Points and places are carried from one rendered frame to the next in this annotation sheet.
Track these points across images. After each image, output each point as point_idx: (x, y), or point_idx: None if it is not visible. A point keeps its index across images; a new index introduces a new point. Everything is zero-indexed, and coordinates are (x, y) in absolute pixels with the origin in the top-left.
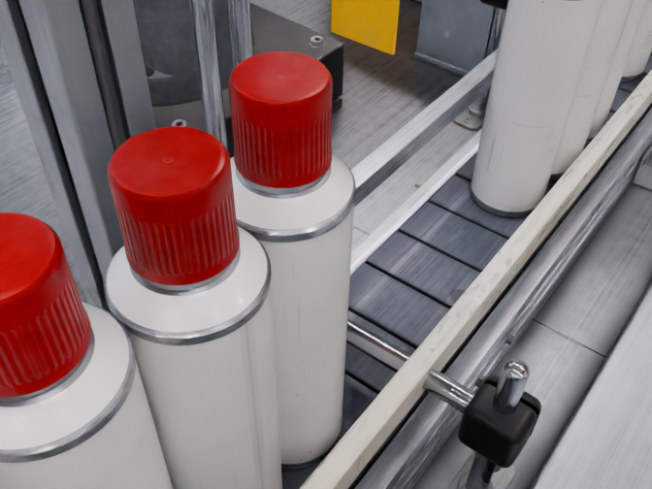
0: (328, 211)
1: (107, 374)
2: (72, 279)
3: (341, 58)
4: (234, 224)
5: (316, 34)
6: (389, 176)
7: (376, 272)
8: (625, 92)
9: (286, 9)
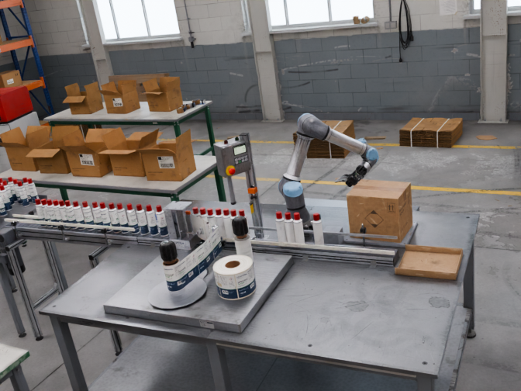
0: None
1: (226, 216)
2: (227, 212)
3: (307, 229)
4: (233, 214)
5: (308, 225)
6: (266, 230)
7: (266, 240)
8: (312, 248)
9: (337, 226)
